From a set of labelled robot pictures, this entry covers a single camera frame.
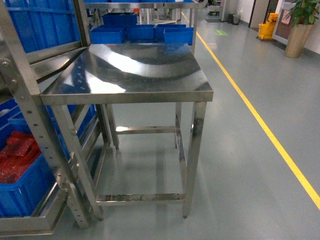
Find yellow mop bucket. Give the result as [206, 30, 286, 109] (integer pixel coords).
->
[258, 13, 279, 40]

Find red bubble wrap bags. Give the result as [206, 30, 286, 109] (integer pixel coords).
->
[0, 130, 41, 184]

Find long stainless steel shelf rack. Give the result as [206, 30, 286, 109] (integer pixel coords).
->
[0, 0, 111, 238]

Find gold planter with plant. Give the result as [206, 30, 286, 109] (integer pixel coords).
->
[285, 0, 320, 59]

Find small stainless steel table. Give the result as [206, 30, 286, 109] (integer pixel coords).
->
[40, 43, 214, 218]

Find blue bin with red bags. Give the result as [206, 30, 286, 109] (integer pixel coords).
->
[0, 98, 97, 218]

